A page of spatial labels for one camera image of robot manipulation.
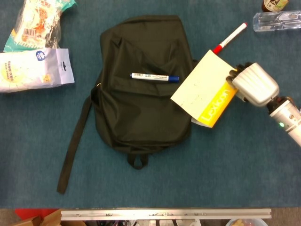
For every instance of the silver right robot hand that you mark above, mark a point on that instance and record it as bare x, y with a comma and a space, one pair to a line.
256, 82

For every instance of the yellow and white notebook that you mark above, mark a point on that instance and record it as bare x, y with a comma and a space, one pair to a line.
202, 89

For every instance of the black fabric backpack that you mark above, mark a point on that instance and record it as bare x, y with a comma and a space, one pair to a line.
141, 113

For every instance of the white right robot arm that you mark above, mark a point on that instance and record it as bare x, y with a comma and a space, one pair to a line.
288, 117

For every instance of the white marker with red cap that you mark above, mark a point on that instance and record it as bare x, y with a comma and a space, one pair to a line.
232, 35

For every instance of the clear plastic water bottle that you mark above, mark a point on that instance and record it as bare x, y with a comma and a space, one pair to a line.
275, 21

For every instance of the brown tea bottle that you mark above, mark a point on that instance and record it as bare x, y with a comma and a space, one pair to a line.
274, 5

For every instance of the white marker with blue cap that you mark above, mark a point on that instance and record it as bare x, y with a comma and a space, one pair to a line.
152, 77

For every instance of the pale round bowl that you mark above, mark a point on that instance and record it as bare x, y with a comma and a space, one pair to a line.
242, 222

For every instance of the white pouch with blue logo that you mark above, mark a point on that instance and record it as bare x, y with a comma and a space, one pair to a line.
28, 70

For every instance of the green-edged clear snack bag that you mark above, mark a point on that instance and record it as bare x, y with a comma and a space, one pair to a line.
35, 23

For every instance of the red plastic box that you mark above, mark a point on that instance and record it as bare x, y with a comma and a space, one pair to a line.
30, 212

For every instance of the aluminium frame rail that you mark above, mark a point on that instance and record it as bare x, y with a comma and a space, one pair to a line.
164, 214

